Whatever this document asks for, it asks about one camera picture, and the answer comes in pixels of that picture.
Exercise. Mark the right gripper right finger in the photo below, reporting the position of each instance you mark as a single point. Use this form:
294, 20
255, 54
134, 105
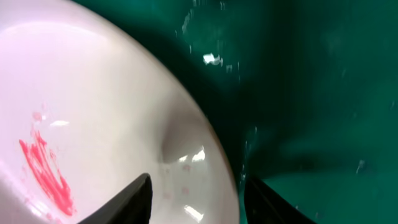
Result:
265, 206

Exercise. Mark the teal plastic tray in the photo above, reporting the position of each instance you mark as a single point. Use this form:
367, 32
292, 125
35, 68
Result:
301, 93

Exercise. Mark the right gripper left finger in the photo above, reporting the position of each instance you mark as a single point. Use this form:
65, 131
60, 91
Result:
132, 205

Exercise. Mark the white plate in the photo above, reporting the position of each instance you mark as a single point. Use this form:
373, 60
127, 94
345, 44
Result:
85, 110

